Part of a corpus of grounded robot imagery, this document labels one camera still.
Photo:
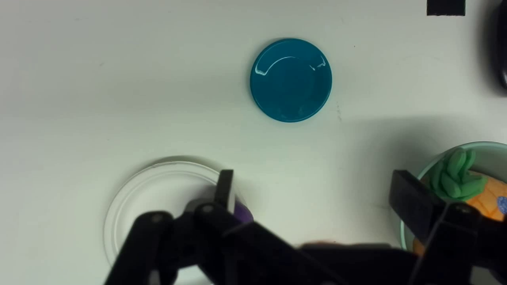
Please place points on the plush pineapple toy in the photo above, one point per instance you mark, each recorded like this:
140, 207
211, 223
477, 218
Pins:
471, 186

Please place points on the purple toy piece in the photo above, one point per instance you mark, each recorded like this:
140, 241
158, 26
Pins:
242, 211

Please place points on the black tape square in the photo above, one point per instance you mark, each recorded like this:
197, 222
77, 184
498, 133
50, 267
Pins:
446, 7

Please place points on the white paper plate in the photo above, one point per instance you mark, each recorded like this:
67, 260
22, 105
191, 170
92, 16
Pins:
158, 194

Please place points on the teal round plate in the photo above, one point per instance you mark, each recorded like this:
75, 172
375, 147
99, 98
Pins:
291, 81

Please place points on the pale green bowl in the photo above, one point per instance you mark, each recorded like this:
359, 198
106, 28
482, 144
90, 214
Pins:
491, 158

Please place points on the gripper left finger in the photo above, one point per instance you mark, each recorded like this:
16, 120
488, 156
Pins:
222, 237

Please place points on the black rounded object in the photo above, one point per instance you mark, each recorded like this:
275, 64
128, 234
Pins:
501, 43

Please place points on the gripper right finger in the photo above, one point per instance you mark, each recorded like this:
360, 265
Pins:
431, 221

